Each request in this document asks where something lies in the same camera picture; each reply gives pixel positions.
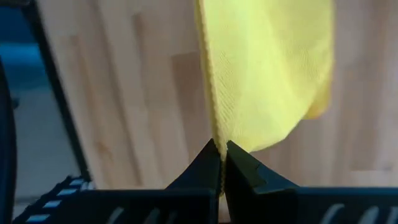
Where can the yellow microfiber towel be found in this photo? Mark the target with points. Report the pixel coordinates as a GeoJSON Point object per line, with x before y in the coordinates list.
{"type": "Point", "coordinates": [264, 71]}

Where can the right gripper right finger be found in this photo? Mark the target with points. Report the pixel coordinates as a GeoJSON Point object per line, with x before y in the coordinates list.
{"type": "Point", "coordinates": [264, 205]}

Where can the black aluminium table frame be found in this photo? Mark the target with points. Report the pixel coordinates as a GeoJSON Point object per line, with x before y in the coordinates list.
{"type": "Point", "coordinates": [59, 93]}

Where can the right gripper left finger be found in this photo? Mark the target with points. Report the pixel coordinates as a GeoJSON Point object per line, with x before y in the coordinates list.
{"type": "Point", "coordinates": [186, 205]}

